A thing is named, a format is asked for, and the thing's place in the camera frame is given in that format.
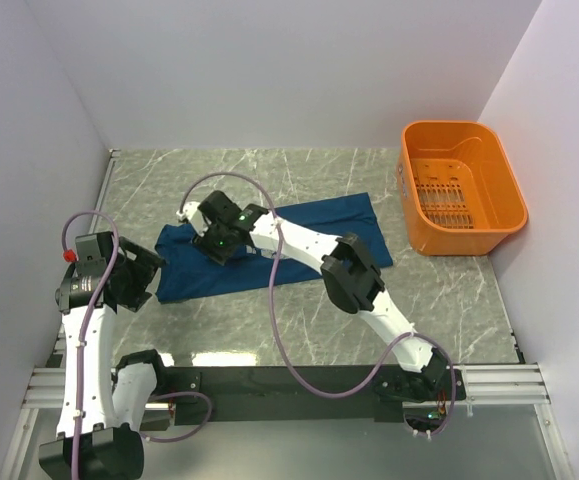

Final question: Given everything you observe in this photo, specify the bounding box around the blue t shirt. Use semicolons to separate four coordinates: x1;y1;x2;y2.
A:
154;192;395;304

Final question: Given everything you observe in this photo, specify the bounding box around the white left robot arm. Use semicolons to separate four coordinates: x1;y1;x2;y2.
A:
38;231;169;479

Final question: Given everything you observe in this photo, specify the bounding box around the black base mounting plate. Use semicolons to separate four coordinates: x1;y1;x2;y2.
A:
154;365;467;423

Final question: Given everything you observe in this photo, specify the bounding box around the aluminium frame rail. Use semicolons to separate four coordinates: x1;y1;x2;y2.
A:
22;364;551;410

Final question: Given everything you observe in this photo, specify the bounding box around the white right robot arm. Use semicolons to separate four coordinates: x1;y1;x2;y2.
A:
177;191;451;403

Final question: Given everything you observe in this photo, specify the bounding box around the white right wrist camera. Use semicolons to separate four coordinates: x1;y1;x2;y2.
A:
176;201;211;236

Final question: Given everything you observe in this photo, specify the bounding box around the orange plastic basket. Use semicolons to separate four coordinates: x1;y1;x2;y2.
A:
396;121;528;256

